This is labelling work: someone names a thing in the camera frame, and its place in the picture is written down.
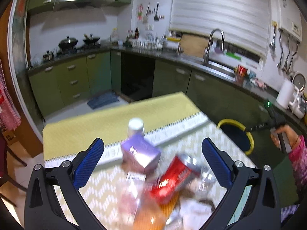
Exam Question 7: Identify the steel range hood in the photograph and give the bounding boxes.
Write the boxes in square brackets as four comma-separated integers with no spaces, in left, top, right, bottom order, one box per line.
[53,0,121,12]

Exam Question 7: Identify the white water heater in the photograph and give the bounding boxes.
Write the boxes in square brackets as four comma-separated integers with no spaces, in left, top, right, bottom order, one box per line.
[277,0,302,42]

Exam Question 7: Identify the yellow patterned tablecloth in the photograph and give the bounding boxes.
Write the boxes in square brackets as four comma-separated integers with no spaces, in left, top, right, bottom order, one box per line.
[43,92,254,229]

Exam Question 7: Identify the green kitchen cabinets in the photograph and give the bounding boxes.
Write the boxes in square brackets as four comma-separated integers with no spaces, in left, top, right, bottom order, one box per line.
[27,49,307,208]

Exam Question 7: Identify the white electric kettle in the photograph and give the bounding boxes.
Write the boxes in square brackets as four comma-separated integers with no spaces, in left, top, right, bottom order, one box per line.
[276,78,299,109]

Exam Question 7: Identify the orange red carton box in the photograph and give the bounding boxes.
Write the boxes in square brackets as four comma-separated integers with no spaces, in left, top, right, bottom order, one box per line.
[117,181,183,230]

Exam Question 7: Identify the right hand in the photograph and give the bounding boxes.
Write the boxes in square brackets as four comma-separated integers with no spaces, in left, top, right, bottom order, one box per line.
[271,125,301,150]

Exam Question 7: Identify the white paper towel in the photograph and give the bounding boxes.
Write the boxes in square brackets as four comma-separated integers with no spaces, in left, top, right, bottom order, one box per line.
[164,190,215,229]

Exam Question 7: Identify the white window blind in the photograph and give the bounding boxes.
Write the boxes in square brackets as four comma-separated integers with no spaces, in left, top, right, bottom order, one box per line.
[169,0,270,57]

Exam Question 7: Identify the red soda can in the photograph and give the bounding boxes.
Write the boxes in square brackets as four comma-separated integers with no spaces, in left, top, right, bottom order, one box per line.
[150,153,202,205]

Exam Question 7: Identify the dish rack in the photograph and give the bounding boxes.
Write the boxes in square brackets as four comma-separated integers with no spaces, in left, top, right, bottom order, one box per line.
[129,39,163,50]

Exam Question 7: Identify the clear plastic water bottle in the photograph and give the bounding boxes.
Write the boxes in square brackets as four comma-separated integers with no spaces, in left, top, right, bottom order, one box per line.
[127,117,145,137]

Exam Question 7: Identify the purple cardboard box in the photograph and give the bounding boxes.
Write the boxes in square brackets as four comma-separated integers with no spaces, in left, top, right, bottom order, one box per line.
[121,134,161,175]

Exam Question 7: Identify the black frying pan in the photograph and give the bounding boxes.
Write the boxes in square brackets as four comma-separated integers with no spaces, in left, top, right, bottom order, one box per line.
[83,34,100,45]

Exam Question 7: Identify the blue floor mat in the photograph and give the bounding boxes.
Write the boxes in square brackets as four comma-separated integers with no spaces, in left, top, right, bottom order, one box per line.
[87,92,119,110]

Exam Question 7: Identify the right pink sleeve forearm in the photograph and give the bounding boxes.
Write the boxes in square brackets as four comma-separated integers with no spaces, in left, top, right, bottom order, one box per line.
[288,136,306,196]

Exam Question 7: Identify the black wok with lid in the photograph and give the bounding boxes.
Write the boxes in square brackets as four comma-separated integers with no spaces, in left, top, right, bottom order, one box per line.
[58,36,78,50]

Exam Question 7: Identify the purple checkered apron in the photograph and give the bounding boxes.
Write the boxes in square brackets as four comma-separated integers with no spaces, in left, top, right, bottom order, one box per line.
[281,205,300,223]

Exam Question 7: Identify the steel kitchen faucet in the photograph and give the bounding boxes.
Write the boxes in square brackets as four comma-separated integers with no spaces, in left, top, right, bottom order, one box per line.
[202,28,226,66]

